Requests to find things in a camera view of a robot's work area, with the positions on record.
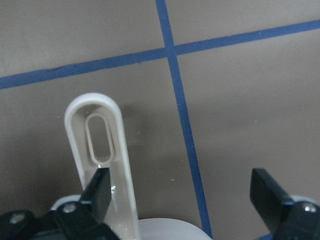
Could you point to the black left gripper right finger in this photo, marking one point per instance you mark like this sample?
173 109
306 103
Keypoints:
269 199

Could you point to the beige plastic dustpan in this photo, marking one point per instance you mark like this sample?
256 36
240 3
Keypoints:
96 135

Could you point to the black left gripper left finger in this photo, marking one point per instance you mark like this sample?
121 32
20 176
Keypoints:
97 195

